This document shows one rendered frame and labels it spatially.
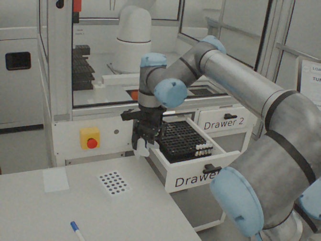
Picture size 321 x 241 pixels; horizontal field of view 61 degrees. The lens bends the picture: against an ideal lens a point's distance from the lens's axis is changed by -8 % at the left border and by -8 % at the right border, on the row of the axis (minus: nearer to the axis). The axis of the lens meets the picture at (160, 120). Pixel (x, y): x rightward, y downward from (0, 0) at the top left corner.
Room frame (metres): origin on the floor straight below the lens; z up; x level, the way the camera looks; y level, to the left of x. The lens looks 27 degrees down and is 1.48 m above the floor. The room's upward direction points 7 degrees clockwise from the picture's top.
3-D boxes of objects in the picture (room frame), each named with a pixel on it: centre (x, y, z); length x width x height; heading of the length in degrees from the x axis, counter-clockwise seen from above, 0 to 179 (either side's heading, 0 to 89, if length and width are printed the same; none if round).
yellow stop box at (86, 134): (0.94, 0.26, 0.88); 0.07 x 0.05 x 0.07; 118
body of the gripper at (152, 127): (0.82, 0.03, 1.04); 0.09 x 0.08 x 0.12; 59
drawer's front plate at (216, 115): (1.25, -0.30, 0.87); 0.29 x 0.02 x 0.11; 118
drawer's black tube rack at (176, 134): (1.00, -0.08, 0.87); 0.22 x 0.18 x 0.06; 28
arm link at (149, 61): (0.81, 0.04, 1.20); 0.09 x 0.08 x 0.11; 26
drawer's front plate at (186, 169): (0.82, -0.17, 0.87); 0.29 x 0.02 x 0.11; 118
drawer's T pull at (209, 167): (0.80, -0.19, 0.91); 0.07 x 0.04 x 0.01; 118
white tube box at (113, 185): (0.80, 0.14, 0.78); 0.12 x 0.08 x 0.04; 38
